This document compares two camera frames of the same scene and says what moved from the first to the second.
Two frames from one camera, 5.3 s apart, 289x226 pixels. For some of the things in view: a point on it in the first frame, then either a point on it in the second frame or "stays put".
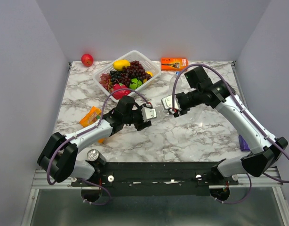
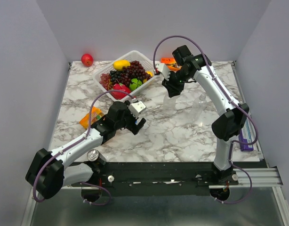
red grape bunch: (106, 81) stays put
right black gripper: (179, 113) -> (172, 90)
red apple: (87, 60) stays put
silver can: (94, 155) stays put
